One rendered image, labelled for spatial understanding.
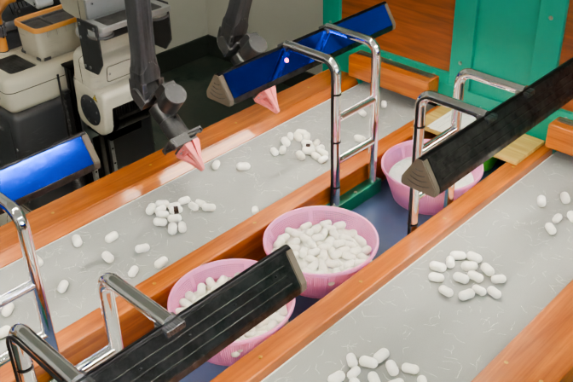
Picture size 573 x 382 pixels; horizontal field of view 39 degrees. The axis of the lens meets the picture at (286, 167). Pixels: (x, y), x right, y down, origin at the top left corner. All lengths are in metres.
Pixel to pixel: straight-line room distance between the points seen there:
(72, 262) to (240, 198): 0.45
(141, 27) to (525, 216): 1.04
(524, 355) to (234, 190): 0.86
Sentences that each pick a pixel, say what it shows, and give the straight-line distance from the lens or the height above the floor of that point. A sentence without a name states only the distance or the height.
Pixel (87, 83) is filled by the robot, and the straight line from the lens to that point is 2.56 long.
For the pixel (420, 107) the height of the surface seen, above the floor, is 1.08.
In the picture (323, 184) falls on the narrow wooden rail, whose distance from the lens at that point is 2.05.
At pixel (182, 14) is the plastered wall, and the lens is 4.56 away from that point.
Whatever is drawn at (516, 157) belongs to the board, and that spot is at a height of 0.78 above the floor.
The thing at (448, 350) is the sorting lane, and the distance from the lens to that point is 1.64.
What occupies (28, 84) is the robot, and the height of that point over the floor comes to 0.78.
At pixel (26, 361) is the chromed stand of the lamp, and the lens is 1.24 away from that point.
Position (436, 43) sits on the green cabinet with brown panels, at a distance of 2.41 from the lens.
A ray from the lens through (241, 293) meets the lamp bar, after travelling 1.21.
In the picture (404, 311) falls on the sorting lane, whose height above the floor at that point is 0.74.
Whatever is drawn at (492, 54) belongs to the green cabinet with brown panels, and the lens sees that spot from 2.31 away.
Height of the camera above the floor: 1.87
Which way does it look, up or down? 31 degrees down
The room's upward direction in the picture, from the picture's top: 2 degrees counter-clockwise
